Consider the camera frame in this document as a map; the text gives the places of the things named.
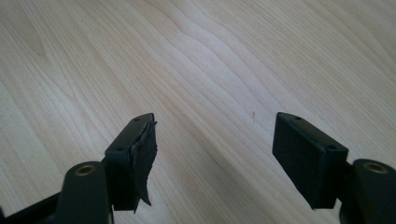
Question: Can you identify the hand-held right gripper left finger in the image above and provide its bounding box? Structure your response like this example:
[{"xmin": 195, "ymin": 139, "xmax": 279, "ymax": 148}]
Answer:
[{"xmin": 104, "ymin": 112, "xmax": 159, "ymax": 215}]

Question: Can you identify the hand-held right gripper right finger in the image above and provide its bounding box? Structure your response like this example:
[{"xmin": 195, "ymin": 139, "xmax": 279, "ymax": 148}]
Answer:
[{"xmin": 272, "ymin": 111, "xmax": 349, "ymax": 210}]

